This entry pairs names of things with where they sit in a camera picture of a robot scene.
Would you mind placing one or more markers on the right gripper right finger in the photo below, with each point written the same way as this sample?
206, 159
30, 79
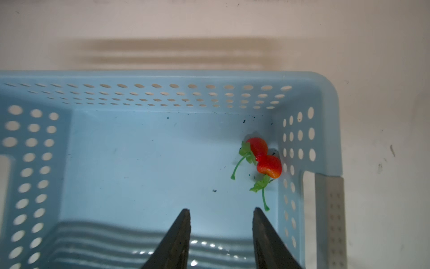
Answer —
270, 251

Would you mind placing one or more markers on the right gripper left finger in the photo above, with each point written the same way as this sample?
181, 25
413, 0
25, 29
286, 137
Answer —
173, 250

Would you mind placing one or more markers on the strawberries in blue basket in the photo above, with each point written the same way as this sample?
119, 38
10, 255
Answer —
255, 151

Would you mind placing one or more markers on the blue plastic basket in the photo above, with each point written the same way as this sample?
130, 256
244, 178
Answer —
98, 166

